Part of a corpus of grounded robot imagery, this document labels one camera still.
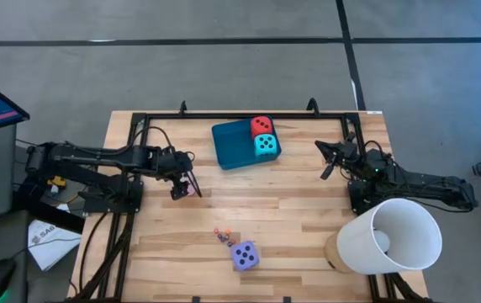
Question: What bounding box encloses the white paper booklet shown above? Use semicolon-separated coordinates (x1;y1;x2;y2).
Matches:
27;218;83;272

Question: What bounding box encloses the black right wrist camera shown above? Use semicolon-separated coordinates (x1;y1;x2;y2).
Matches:
336;132;359;157

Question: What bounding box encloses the blue plastic tray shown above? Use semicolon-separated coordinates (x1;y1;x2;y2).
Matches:
210;119;283;172

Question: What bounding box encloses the large red foam die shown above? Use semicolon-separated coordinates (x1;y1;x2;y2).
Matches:
250;116;274;138

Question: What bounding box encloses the large purple foam die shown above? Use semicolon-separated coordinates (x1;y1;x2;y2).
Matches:
230;240;262;273

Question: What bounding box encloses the large teal foam die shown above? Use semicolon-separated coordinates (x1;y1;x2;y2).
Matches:
252;133;278;158

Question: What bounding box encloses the table lamp white shade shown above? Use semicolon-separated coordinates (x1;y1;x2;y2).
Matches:
323;197;443;277

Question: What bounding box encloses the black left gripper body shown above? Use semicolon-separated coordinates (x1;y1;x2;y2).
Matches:
156;146;194;186

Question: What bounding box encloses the dark operator desk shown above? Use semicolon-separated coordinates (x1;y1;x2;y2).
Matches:
0;209;87;303

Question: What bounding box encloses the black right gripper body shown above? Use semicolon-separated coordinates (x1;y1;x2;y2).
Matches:
320;151;378;180

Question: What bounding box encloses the yellow cable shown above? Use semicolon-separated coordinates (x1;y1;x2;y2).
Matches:
46;175;67;189

